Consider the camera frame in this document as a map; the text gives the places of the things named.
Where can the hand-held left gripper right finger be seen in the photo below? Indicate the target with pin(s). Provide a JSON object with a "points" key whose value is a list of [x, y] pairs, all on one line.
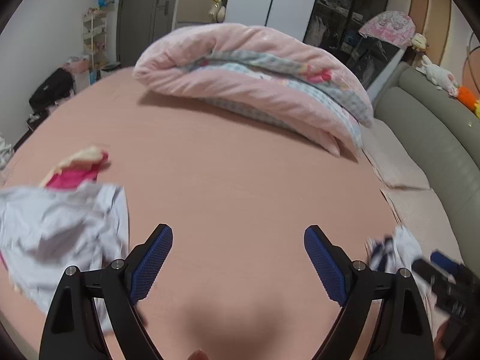
{"points": [[324, 266]]}

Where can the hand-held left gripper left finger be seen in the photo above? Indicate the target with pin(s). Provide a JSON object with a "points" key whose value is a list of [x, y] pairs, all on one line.
{"points": [[152, 266]]}

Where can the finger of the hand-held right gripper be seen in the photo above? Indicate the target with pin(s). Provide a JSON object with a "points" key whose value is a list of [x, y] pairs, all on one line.
{"points": [[431, 275], [446, 263]]}

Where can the white t-shirt navy trim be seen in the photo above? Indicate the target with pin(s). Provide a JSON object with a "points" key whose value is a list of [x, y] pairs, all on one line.
{"points": [[407, 247]]}

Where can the person's left hand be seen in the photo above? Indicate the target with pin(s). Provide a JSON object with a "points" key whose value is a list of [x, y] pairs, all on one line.
{"points": [[197, 355]]}

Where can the white shirt navy cuffs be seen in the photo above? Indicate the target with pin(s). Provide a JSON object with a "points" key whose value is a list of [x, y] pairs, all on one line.
{"points": [[56, 232]]}

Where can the bright pink garment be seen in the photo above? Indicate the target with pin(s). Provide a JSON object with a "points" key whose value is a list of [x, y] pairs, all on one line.
{"points": [[71, 178]]}

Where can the pale yellow garment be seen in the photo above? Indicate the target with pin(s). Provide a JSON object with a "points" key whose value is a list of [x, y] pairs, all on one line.
{"points": [[84, 153]]}

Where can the grey-green padded headboard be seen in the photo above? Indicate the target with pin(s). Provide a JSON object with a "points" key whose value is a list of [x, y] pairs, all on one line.
{"points": [[431, 127]]}

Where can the yellow sponge plush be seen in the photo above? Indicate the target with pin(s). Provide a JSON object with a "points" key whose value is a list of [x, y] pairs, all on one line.
{"points": [[477, 108]]}

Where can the orange carrot plush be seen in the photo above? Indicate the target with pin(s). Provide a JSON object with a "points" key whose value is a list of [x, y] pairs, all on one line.
{"points": [[467, 97]]}

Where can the white grey striped cloth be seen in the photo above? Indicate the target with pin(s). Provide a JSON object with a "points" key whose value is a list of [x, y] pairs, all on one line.
{"points": [[4, 150]]}

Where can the white rabbit plush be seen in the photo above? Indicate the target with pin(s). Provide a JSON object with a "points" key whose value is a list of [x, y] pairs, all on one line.
{"points": [[438, 73]]}

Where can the folded pink quilt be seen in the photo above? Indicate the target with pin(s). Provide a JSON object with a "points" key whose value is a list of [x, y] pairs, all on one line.
{"points": [[243, 82]]}

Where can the black bag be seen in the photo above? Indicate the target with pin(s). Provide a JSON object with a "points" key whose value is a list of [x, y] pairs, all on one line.
{"points": [[50, 90]]}

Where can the pink storage box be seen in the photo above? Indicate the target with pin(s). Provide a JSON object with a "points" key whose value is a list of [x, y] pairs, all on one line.
{"points": [[80, 68]]}

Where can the monkey plush toy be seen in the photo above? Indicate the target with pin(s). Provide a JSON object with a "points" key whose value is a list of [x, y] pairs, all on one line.
{"points": [[420, 40]]}

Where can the white shelf rack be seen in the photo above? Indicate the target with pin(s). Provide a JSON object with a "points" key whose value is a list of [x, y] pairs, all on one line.
{"points": [[93, 37]]}

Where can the pink printed cloth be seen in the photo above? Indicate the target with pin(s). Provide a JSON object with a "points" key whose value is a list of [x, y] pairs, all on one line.
{"points": [[390, 30]]}

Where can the grey door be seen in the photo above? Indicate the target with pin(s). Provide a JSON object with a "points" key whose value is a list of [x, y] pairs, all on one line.
{"points": [[142, 15]]}

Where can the dark glass wardrobe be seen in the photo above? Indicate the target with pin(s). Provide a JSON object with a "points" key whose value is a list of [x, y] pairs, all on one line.
{"points": [[337, 7]]}

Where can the beige cabinet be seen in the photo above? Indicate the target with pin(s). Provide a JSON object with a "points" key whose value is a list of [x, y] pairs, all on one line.
{"points": [[193, 7]]}

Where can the yellow white hanging toy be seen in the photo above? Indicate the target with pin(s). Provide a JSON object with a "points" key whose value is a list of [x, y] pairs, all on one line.
{"points": [[217, 11]]}

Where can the white wardrobe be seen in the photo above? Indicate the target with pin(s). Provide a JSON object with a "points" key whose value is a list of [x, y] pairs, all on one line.
{"points": [[262, 0]]}

